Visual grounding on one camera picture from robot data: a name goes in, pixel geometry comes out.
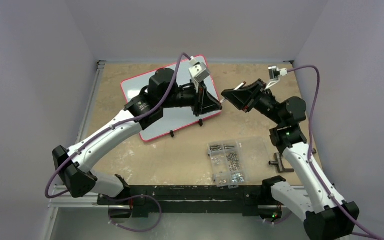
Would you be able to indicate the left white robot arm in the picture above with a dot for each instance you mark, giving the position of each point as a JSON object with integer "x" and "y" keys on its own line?
{"x": 74, "y": 165}

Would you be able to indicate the aluminium frame rail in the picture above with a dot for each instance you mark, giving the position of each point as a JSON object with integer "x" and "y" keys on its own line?
{"x": 65, "y": 201}

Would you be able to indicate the pink framed whiteboard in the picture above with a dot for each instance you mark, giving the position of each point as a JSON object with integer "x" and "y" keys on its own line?
{"x": 173, "y": 118}

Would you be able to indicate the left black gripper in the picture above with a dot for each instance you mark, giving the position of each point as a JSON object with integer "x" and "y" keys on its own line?
{"x": 201, "y": 94}

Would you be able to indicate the red whiteboard marker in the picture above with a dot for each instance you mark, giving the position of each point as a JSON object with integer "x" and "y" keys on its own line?
{"x": 241, "y": 85}

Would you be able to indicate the black metal clamp tool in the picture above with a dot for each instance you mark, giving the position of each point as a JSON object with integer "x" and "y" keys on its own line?
{"x": 281, "y": 164}

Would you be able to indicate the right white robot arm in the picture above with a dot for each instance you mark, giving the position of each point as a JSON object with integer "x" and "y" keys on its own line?
{"x": 324, "y": 212}

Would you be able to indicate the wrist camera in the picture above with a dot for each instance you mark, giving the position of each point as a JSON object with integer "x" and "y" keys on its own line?
{"x": 198, "y": 71}
{"x": 275, "y": 75}

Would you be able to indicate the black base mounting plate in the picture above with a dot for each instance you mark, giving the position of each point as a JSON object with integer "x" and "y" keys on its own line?
{"x": 138, "y": 201}

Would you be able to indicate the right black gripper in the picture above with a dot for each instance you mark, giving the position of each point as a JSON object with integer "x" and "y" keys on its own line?
{"x": 256, "y": 96}

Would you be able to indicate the clear plastic screw box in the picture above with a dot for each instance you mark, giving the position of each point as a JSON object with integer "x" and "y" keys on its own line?
{"x": 240, "y": 162}

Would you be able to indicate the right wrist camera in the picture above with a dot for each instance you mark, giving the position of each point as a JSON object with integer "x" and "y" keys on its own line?
{"x": 275, "y": 75}

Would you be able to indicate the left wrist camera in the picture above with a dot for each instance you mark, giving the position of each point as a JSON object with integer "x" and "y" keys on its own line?
{"x": 198, "y": 71}

